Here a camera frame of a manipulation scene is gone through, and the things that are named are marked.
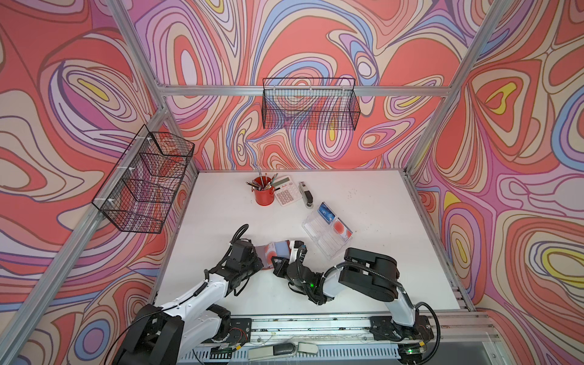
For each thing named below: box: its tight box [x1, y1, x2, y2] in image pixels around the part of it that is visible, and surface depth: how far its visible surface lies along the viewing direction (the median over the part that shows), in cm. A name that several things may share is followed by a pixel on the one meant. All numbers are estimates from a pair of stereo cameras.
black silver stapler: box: [298, 180, 315, 210], surface depth 107 cm
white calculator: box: [272, 174, 303, 207], surface depth 110 cm
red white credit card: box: [264, 241, 278, 270], surface depth 90 cm
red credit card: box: [333, 216, 354, 240], surface depth 88 cm
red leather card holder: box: [254, 240, 292, 270], surface depth 92 cm
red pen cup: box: [253, 175, 275, 207], surface depth 105 cm
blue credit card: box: [317, 201, 337, 225], surface depth 95 cm
